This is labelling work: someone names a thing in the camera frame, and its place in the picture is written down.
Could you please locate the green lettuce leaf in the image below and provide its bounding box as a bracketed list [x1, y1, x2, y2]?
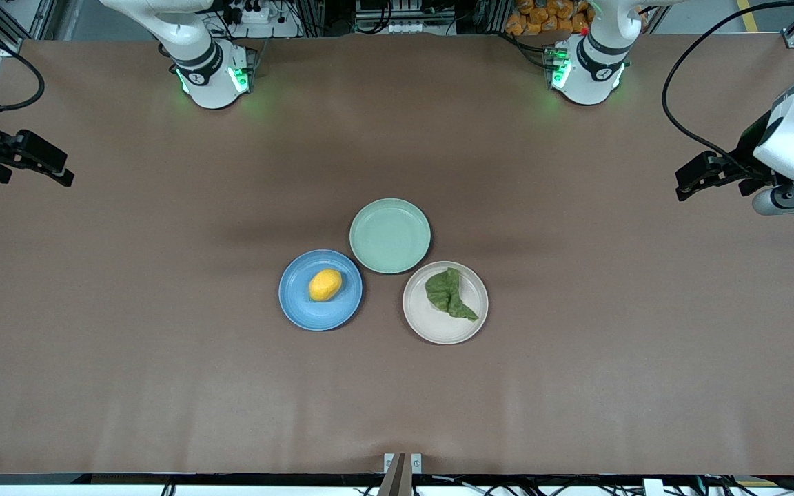
[425, 267, 480, 322]

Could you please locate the yellow lemon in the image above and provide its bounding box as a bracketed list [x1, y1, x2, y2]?
[308, 269, 343, 302]

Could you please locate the pile of orange packets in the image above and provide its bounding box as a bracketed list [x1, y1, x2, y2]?
[505, 0, 592, 37]

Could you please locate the white power strip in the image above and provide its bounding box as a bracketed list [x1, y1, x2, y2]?
[221, 0, 301, 39]

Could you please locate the beige round plate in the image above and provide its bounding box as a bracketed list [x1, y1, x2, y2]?
[403, 261, 489, 345]

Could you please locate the blue round plate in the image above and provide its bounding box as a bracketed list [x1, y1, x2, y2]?
[278, 249, 364, 332]

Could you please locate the mint green round plate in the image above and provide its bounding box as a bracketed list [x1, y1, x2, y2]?
[349, 198, 432, 275]

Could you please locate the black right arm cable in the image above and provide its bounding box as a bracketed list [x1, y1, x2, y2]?
[0, 24, 46, 113]

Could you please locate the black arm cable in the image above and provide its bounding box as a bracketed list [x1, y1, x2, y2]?
[661, 0, 794, 173]
[0, 24, 46, 113]

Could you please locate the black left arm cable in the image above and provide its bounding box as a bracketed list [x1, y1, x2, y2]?
[661, 0, 794, 173]

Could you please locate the aluminium frame profile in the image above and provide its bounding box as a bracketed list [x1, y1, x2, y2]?
[0, 0, 54, 57]

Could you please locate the black base cable bundle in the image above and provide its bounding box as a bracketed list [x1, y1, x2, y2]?
[497, 31, 553, 71]

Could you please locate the small metal table bracket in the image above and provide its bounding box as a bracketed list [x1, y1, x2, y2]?
[378, 453, 424, 496]

